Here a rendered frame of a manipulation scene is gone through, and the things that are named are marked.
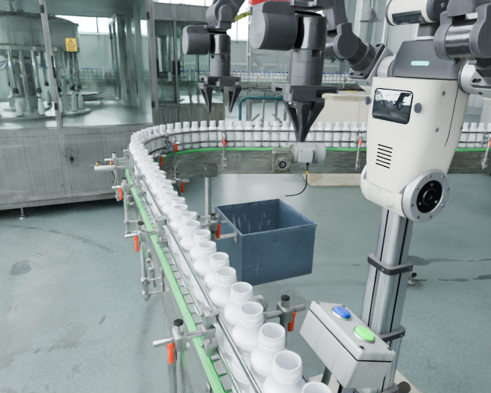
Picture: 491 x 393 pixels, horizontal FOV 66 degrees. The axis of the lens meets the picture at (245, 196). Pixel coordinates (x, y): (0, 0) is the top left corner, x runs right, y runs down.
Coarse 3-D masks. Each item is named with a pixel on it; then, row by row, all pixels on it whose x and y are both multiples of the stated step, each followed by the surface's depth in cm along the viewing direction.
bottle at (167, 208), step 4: (168, 192) 112; (172, 192) 113; (176, 192) 112; (164, 196) 111; (168, 196) 110; (172, 196) 110; (176, 196) 111; (168, 200) 110; (164, 204) 112; (168, 204) 111; (164, 208) 111; (168, 208) 110; (164, 212) 111; (168, 212) 110; (168, 220) 111; (164, 228) 113; (168, 232) 112; (168, 236) 113; (168, 240) 113
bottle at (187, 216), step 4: (184, 212) 97; (188, 212) 98; (192, 212) 98; (184, 216) 95; (188, 216) 98; (192, 216) 95; (196, 216) 97; (184, 220) 95; (188, 220) 95; (192, 220) 95; (196, 220) 97; (184, 224) 95; (180, 228) 97; (184, 228) 96; (200, 228) 99; (180, 232) 96; (184, 232) 95; (180, 236) 96; (180, 240) 96; (180, 252) 98; (180, 256) 98; (180, 260) 98; (180, 264) 99
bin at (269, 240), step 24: (216, 216) 157; (240, 216) 168; (264, 216) 173; (288, 216) 166; (216, 240) 166; (240, 240) 138; (264, 240) 140; (288, 240) 144; (312, 240) 149; (240, 264) 140; (264, 264) 143; (288, 264) 148; (312, 264) 152
